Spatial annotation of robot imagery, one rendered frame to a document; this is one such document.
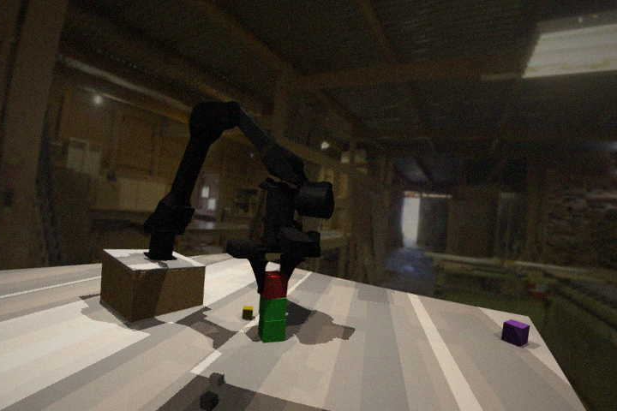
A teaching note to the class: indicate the red block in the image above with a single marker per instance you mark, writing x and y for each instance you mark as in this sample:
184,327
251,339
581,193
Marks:
275,285

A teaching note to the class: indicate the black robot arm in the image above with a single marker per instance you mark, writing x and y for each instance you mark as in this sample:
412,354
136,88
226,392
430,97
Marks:
207,123

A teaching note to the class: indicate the green block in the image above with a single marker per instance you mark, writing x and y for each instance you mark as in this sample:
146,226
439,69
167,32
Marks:
272,331
274,309

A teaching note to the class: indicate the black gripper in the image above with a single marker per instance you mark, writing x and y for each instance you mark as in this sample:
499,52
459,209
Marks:
255,253

